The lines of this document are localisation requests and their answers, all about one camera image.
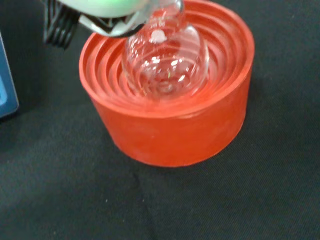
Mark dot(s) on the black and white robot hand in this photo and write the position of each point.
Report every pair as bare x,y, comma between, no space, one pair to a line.
100,12

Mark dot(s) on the blue-base heater with steel top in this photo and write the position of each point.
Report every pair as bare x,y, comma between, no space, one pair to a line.
6,95

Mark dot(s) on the black bench cloth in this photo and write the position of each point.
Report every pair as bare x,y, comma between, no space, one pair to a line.
125,200

